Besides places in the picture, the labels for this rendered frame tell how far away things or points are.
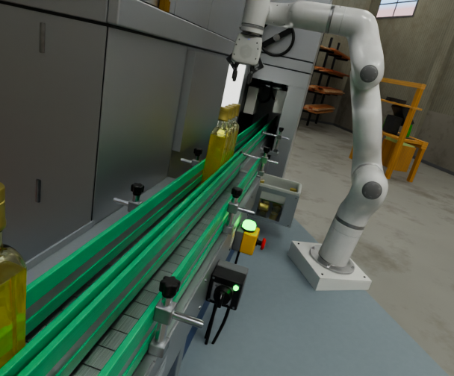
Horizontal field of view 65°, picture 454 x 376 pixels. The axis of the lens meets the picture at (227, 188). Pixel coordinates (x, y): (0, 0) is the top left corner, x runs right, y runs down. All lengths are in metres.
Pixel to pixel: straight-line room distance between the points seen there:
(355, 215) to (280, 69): 1.20
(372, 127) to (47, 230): 1.07
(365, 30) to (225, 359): 1.09
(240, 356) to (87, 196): 0.58
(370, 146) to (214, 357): 0.87
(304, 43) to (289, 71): 0.18
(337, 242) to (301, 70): 1.20
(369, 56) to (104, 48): 0.83
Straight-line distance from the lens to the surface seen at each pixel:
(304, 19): 1.36
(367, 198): 1.34
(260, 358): 1.09
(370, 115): 1.35
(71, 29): 0.86
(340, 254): 1.49
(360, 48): 1.32
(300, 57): 2.32
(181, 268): 0.64
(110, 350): 0.61
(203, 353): 1.05
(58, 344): 0.51
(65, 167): 0.91
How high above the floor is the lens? 1.49
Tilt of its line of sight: 20 degrees down
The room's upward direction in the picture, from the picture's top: 12 degrees clockwise
